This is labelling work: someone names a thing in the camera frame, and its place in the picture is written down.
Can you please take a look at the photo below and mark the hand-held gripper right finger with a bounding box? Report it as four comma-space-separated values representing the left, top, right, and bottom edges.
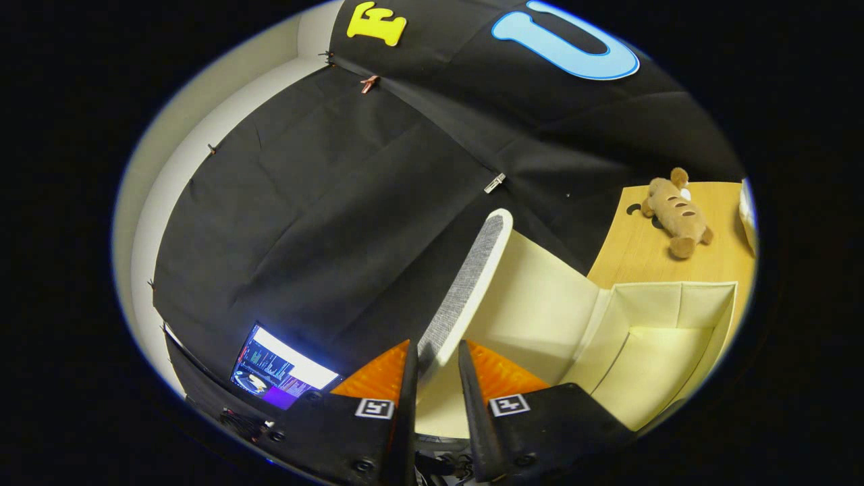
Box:
458, 340, 637, 483

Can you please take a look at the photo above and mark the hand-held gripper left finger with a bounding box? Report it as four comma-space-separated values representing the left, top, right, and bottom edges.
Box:
260, 339, 419, 486

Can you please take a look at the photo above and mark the laptop screen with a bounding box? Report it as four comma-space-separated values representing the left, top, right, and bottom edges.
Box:
230, 323, 342, 411

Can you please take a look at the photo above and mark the black backdrop cloth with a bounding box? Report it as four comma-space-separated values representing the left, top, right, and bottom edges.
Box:
152, 0, 743, 433

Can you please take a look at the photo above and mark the brown striped plush toy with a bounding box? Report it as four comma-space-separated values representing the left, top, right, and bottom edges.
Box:
640, 167, 714, 260

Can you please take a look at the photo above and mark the white plush toy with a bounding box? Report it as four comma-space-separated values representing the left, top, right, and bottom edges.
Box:
739, 179, 758, 256

